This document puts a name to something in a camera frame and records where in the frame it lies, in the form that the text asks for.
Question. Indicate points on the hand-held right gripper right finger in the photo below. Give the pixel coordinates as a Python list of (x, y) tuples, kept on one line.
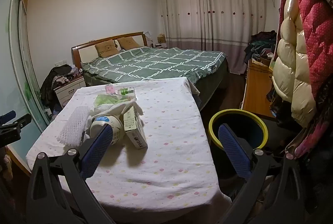
[(234, 151)]

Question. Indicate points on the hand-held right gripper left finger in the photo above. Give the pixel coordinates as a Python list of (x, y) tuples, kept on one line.
[(97, 151)]

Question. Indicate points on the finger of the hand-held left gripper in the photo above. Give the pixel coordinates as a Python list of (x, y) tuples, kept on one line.
[(15, 127), (9, 115)]

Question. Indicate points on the white round container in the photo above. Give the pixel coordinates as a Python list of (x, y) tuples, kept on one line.
[(116, 132)]

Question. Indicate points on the yellow rimmed dark trash bin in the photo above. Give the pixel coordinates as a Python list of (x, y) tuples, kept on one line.
[(242, 122)]

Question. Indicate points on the white foam fruit net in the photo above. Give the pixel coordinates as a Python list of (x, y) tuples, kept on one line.
[(71, 125)]

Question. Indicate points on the white green carton box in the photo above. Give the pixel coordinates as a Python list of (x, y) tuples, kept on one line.
[(135, 132)]

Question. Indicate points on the green plastic bag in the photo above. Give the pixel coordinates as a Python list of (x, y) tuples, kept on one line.
[(104, 100)]

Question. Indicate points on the pink milk carton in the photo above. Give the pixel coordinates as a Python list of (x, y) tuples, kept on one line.
[(109, 89)]

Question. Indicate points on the clear plastic box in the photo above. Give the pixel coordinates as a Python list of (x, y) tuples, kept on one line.
[(126, 92)]

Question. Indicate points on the glass wardrobe door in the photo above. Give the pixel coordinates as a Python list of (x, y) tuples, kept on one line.
[(18, 70)]

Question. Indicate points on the black hanging garment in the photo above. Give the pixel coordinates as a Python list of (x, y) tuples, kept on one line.
[(282, 110)]

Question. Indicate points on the dark blue cloth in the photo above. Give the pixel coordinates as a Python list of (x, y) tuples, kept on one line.
[(196, 99)]

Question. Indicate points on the white nightstand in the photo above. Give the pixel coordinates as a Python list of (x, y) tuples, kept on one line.
[(69, 91)]

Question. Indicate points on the wooden cabinet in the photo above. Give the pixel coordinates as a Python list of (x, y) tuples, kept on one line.
[(257, 88)]

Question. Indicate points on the table with dotted white cloth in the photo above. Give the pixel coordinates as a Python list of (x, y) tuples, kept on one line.
[(169, 135)]

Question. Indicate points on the dark green bed skirt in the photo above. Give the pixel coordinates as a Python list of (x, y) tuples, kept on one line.
[(213, 80)]

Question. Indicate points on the pink floral garment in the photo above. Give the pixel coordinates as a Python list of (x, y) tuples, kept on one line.
[(312, 135)]

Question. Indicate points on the wooden bed headboard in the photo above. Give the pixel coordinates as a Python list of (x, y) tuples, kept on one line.
[(85, 50)]

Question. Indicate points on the brown bear pillow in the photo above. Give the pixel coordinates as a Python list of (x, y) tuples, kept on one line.
[(105, 48), (128, 43)]

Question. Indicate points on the bed with green quilt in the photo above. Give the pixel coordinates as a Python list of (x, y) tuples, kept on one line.
[(156, 62)]

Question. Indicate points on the cream puffer jacket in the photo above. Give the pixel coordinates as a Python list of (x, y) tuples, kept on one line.
[(288, 57)]

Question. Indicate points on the pile of mixed clothes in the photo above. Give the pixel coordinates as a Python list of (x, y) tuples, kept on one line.
[(260, 44)]

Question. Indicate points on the small cardboard box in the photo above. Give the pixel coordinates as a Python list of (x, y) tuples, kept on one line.
[(161, 39)]

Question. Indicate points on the pink white curtain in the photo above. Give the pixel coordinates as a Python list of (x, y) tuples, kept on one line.
[(208, 18)]

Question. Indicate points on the red dotted jacket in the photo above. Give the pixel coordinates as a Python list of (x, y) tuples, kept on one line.
[(312, 31)]

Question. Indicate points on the wall switch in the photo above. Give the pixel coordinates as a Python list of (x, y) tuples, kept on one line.
[(61, 62)]

